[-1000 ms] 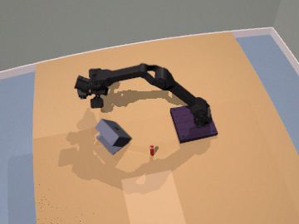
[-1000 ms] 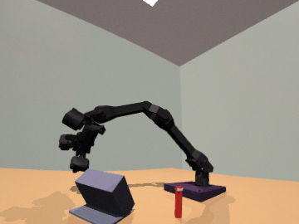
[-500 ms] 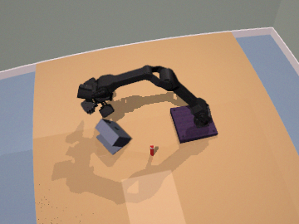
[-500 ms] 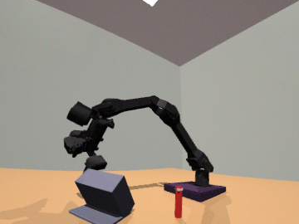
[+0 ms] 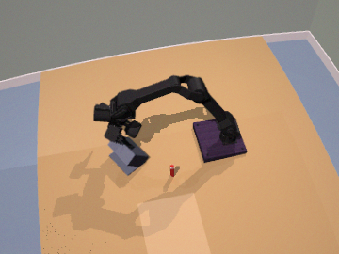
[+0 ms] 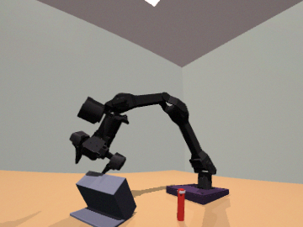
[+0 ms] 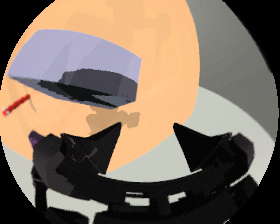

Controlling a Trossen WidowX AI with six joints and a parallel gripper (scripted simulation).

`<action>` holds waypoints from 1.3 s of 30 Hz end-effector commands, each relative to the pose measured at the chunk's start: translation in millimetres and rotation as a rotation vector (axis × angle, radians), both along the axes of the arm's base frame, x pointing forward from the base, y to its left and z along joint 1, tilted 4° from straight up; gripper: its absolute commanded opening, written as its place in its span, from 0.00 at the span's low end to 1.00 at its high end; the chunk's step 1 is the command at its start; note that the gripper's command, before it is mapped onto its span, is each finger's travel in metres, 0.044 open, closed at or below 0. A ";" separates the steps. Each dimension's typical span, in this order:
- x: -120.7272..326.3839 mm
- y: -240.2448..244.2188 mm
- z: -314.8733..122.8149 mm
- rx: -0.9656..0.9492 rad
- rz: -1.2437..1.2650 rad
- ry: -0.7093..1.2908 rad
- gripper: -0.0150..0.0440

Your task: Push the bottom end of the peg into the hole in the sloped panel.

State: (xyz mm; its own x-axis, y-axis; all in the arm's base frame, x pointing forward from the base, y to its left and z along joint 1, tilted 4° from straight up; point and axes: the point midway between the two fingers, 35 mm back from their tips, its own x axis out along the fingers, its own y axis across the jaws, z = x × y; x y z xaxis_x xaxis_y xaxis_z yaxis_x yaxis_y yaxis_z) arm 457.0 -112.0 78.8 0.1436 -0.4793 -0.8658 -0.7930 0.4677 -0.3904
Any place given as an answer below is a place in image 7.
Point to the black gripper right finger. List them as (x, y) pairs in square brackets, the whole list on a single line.
[(196, 146)]

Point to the red peg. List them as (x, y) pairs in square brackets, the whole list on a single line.
[(6, 111)]

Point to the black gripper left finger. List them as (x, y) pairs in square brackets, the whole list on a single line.
[(98, 147)]

